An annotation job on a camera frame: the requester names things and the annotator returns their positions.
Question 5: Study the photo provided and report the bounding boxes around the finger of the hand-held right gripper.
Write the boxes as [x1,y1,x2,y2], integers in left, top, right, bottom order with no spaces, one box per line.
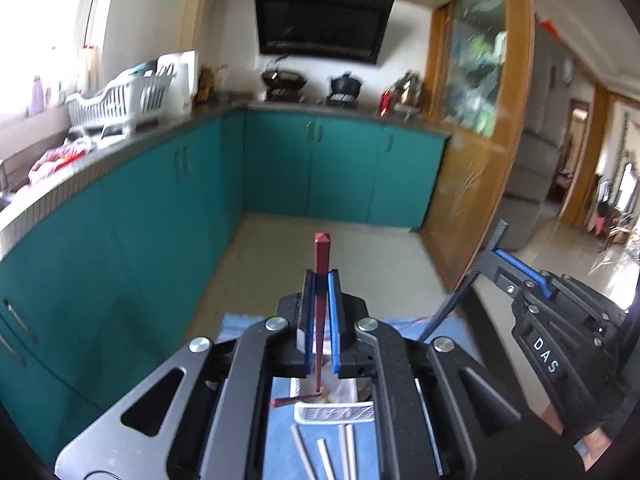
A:
[492,248,559,302]
[492,265,539,307]

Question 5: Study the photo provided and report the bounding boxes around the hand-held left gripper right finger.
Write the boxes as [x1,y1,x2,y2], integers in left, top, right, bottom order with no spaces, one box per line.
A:
[327,269,523,480]

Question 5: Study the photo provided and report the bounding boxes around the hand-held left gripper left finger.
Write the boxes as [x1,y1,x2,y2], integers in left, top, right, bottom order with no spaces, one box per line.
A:
[54,269,318,480]

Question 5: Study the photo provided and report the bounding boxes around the dark red chopstick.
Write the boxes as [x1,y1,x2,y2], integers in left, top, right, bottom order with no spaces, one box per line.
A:
[312,232,332,393]
[271,394,323,407]

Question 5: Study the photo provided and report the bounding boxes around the white utensil basket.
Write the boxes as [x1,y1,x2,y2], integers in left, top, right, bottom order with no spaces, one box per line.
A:
[292,329,377,425]

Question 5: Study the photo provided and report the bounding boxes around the wooden armchair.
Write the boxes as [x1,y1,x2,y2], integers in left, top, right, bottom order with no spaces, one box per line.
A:
[602,210,638,253]

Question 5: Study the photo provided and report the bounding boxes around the grey refrigerator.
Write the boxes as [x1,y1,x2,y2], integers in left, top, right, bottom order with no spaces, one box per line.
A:
[492,20,577,252]

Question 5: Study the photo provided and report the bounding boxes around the brown door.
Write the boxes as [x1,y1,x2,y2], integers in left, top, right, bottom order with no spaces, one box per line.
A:
[554,102,590,211]

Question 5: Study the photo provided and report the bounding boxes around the blue striped cloth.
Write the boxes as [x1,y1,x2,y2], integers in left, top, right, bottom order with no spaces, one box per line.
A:
[220,312,481,480]

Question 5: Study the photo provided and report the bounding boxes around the pale chopsticks on mat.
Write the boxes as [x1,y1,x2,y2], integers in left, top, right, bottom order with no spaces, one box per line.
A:
[290,425,317,480]

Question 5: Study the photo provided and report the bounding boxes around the silver metal chopstick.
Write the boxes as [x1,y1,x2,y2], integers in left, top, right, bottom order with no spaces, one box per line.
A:
[337,425,351,480]
[316,439,337,480]
[346,425,359,480]

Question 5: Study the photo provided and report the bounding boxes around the wood-framed glass sliding door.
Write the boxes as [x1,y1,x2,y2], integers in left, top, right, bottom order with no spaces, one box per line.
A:
[419,0,537,292]

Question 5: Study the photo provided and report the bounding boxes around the teal base cabinet under stove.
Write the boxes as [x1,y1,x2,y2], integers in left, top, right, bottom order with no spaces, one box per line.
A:
[243,109,449,232]

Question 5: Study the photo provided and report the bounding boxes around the long teal base cabinet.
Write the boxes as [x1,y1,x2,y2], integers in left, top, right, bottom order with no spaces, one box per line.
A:
[0,112,247,467]

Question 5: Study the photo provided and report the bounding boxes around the gas stove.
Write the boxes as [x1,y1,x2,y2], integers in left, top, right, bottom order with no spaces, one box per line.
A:
[264,87,362,109]

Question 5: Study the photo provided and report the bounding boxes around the black clay pot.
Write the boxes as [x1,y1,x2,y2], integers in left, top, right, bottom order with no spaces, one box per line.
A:
[327,73,362,106]

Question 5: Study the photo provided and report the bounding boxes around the black wok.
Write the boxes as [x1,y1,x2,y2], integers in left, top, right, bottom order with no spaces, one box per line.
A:
[260,57,309,99]

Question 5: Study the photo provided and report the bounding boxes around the white plastic board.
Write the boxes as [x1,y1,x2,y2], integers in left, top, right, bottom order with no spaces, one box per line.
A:
[157,50,199,114]

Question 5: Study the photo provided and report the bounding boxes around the white dish rack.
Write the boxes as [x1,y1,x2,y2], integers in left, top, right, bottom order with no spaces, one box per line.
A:
[66,62,177,137]

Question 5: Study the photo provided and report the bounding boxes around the red white plastic bag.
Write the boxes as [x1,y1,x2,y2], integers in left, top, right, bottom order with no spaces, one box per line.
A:
[28,138,94,187]

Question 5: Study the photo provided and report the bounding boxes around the black range hood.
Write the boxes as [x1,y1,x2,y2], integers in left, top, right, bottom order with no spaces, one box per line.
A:
[253,0,397,66]

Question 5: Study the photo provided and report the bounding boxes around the purple bottle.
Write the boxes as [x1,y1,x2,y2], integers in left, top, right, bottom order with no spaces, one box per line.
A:
[30,75,45,117]

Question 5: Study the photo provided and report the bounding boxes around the window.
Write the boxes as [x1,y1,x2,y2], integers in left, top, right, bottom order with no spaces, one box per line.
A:
[0,0,108,121]

